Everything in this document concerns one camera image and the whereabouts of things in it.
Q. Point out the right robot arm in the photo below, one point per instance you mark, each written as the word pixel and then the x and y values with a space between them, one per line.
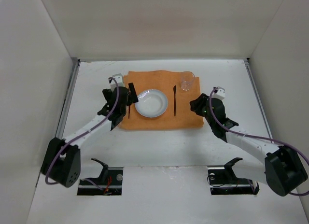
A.
pixel 281 167

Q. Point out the white bowl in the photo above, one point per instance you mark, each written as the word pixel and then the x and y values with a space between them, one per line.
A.
pixel 151 103

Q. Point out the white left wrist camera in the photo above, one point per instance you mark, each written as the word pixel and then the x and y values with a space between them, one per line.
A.
pixel 116 80

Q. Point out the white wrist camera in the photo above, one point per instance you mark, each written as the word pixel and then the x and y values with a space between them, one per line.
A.
pixel 116 80
pixel 219 93

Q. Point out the clear plastic cup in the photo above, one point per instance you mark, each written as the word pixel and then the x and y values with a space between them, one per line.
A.
pixel 187 80

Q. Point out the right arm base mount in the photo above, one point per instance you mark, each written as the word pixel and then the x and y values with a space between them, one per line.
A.
pixel 231 184

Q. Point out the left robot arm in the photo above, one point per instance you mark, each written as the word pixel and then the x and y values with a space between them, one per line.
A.
pixel 62 160

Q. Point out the right aluminium frame rail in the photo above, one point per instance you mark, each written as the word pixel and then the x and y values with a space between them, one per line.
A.
pixel 248 68

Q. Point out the aluminium frame rail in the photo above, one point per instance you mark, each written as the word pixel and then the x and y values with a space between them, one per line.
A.
pixel 248 68
pixel 68 97

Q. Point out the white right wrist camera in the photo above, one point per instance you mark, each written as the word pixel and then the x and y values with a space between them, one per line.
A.
pixel 219 93

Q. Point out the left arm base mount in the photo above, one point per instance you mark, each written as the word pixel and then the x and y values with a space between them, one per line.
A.
pixel 109 184

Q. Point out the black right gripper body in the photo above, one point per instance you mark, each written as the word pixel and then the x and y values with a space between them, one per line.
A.
pixel 197 107

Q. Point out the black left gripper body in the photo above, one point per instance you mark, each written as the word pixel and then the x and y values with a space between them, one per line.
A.
pixel 130 96

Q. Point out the left aluminium frame rail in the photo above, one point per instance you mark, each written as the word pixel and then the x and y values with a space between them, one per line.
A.
pixel 68 97

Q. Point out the black plastic knife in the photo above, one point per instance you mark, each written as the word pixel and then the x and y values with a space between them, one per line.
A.
pixel 174 101

